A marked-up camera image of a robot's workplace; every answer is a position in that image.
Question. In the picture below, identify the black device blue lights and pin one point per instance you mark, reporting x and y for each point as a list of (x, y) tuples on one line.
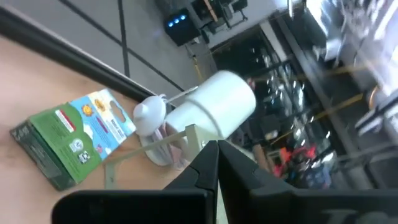
[(183, 31)]

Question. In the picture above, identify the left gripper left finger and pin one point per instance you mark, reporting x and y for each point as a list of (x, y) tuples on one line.
[(140, 208)]

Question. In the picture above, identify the green perforated metal riser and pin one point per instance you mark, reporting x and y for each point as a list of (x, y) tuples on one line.
[(196, 140)]

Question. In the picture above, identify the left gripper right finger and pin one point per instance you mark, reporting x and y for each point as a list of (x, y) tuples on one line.
[(280, 208)]

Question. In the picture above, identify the crayon box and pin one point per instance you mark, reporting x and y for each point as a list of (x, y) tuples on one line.
[(62, 143)]

